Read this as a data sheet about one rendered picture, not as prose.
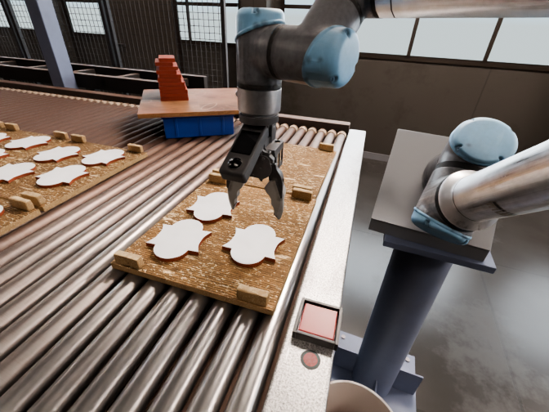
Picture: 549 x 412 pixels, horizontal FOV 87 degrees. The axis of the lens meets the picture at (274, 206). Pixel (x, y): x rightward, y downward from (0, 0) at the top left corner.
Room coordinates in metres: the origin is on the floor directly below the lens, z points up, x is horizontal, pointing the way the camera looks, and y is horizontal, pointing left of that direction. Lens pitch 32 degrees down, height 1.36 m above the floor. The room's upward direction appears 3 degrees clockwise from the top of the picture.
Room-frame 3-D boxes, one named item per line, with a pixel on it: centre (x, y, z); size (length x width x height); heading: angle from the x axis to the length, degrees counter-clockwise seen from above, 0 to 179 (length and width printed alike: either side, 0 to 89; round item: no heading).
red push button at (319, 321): (0.32, -0.09, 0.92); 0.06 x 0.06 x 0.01; 74
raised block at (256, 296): (0.35, 0.03, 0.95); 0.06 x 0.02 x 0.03; 74
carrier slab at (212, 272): (0.58, 0.10, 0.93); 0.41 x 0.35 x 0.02; 164
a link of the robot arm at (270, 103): (0.52, 0.04, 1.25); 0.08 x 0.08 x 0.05
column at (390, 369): (0.71, -0.48, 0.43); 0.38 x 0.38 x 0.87; 70
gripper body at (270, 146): (0.53, 0.03, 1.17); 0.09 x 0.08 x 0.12; 164
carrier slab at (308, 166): (0.98, -0.01, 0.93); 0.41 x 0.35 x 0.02; 162
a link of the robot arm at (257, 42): (0.52, 0.03, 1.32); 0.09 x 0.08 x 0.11; 52
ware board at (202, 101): (1.46, 0.41, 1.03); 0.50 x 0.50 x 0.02; 20
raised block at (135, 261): (0.43, 0.29, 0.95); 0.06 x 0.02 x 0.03; 74
